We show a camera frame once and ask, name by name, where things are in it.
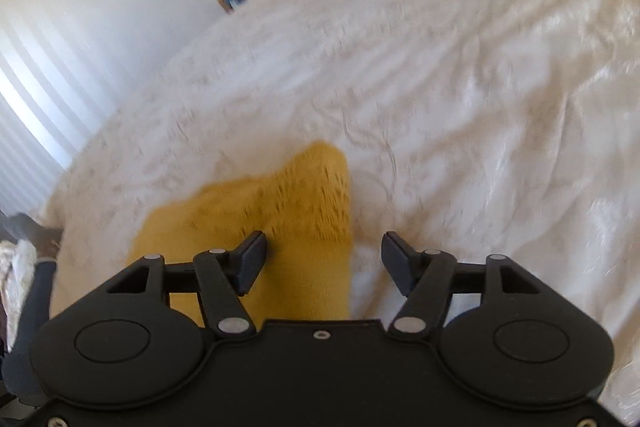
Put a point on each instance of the dark chair by bed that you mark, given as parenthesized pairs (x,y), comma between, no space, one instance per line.
(17,372)

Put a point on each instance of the white embroidered bedspread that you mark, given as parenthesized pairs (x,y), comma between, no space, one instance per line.
(473,126)

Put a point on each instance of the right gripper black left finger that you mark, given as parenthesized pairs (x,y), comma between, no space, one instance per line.
(146,330)

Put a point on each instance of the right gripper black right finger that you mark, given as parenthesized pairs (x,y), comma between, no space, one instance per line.
(498,329)

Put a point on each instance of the white sheer curtain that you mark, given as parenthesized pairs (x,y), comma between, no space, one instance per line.
(59,83)

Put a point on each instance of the wooden picture frame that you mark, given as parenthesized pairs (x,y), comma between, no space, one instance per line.
(230,5)

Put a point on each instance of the yellow knit garment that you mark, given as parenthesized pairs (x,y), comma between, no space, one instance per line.
(304,210)

